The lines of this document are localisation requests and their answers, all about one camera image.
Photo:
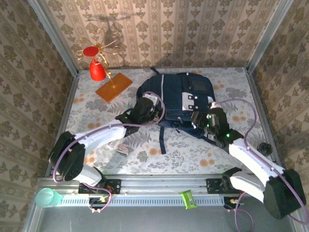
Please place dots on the navy blue backpack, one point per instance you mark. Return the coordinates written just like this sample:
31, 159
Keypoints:
173, 91

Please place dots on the small clear packet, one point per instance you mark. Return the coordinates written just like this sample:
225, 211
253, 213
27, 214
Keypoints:
122, 149

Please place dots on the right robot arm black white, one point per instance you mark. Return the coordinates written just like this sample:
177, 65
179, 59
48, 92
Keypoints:
282, 198

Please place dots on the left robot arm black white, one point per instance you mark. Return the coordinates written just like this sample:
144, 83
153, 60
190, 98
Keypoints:
67, 159

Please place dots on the red cone shade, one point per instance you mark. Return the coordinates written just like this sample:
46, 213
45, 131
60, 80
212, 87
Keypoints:
97, 71

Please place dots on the green snack packet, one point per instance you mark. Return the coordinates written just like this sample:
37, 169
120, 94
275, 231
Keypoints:
188, 199

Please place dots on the red disc shade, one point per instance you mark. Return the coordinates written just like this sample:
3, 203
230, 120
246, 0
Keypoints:
91, 51

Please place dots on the grey metal shelf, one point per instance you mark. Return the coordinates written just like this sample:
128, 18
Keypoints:
144, 220

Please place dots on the teal plastic cup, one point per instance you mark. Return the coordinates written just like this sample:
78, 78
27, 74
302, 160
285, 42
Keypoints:
46, 198

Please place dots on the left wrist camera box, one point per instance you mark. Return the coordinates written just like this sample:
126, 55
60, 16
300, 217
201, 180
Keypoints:
150, 98

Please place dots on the aluminium table side rail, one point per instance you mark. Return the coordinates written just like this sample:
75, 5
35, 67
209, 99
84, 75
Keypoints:
254, 87
69, 99

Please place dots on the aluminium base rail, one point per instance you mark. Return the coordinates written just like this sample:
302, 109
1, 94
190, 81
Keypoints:
164, 183

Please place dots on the aluminium frame post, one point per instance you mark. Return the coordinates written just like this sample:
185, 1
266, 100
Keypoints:
268, 38
53, 38

